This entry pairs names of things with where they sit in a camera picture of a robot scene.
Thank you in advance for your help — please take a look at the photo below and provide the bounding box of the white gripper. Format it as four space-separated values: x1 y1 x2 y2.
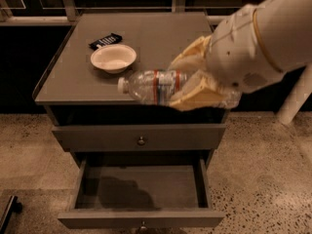
168 4 285 111

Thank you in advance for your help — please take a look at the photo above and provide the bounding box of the clear plastic water bottle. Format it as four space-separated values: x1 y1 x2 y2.
118 70 242 109

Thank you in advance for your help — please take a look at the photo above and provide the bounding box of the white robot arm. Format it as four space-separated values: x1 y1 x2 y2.
169 0 312 111

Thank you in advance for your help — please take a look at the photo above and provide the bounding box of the grey top drawer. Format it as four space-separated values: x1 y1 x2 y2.
52 124 225 152

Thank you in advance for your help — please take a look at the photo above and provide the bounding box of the grey wooden drawer cabinet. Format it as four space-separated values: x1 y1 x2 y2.
31 11 243 168

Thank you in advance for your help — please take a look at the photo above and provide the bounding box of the open grey middle drawer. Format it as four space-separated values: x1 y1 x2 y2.
58 156 224 229

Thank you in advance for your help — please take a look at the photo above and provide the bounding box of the white paper bowl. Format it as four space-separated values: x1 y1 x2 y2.
91 44 137 74

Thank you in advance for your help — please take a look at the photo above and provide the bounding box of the round metal top knob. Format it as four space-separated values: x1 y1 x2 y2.
137 136 145 146

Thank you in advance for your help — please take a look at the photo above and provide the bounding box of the round metal knob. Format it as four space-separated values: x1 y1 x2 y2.
137 136 145 146
137 221 148 234

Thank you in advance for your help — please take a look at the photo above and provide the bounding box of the dark blue snack packet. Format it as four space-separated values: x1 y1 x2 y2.
89 33 123 51

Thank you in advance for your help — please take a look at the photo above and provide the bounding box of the round metal middle knob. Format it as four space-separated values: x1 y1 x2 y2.
137 221 148 234

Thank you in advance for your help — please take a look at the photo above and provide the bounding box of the black object at floor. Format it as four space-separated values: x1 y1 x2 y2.
0 196 23 234

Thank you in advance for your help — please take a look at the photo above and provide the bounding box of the metal railing frame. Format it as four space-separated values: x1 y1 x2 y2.
0 0 312 26

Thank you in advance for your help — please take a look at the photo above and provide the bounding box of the white post in background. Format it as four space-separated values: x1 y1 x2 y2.
277 63 312 125

